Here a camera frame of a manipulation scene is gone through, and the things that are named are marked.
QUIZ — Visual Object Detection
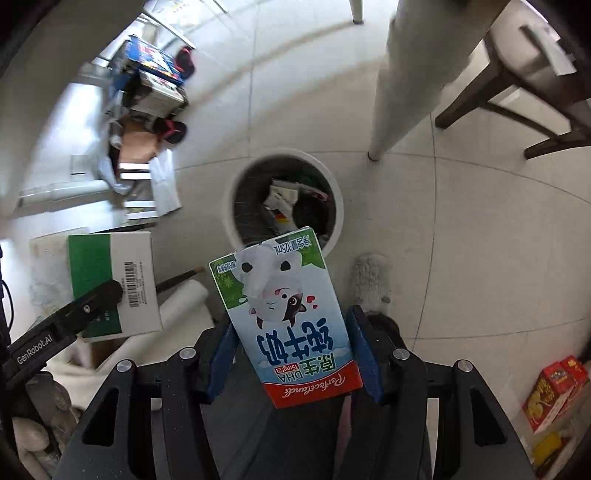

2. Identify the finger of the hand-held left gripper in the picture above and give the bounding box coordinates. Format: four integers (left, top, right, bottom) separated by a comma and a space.
54, 280, 123, 334

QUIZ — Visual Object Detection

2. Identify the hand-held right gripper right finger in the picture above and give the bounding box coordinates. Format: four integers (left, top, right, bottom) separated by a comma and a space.
344, 305, 539, 480

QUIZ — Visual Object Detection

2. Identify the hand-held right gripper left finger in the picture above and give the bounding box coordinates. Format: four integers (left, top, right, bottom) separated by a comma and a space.
53, 323, 238, 480

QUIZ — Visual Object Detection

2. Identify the small milk carton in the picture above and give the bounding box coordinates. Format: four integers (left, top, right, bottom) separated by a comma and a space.
209, 226, 364, 409

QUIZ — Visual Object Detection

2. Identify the white trash bin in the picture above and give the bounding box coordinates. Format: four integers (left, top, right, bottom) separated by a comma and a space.
222, 148, 345, 254

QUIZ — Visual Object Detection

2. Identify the white cloth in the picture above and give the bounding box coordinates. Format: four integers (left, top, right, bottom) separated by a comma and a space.
46, 339, 100, 409

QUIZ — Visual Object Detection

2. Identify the green white cardboard box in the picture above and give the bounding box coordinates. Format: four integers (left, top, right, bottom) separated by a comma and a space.
68, 231, 164, 340

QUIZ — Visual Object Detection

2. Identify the white paper roll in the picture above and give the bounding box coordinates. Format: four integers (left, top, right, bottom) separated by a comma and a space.
157, 279, 211, 324

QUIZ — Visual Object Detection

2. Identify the grey fuzzy slipper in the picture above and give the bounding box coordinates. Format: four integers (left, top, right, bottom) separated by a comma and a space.
353, 253, 393, 315

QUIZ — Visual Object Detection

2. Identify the wooden stick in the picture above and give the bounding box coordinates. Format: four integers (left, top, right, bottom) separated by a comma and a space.
156, 268, 206, 294

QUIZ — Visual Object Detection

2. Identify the white pipe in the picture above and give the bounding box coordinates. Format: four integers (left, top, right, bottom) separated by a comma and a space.
18, 178, 112, 204

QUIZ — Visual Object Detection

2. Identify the red white snack wrapper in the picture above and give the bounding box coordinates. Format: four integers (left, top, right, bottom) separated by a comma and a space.
300, 182, 334, 204

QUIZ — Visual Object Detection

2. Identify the flat brown cardboard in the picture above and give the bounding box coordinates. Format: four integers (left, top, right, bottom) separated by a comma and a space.
117, 120, 160, 162

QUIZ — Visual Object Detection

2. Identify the crumpled white wrapper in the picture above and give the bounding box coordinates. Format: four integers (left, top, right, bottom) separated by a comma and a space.
263, 179, 301, 232

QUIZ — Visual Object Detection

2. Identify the black red shoe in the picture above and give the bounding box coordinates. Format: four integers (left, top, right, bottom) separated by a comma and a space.
175, 46, 197, 79
154, 117, 188, 144

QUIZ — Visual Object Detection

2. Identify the red snack box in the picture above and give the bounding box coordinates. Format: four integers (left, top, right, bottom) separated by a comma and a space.
522, 355, 589, 432

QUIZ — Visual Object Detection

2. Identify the yellow packet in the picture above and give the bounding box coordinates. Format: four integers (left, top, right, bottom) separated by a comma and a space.
531, 429, 571, 467

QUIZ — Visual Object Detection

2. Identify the grey printed box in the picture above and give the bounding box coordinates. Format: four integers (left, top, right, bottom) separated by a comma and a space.
134, 69, 188, 114

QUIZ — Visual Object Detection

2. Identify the blue printed box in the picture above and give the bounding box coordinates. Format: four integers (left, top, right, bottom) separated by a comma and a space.
122, 37, 183, 84

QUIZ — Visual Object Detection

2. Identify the white table leg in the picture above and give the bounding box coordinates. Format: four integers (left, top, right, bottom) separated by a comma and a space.
368, 0, 513, 162

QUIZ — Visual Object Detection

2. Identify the brown wooden chair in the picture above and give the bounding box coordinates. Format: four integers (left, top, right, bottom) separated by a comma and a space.
434, 0, 591, 160

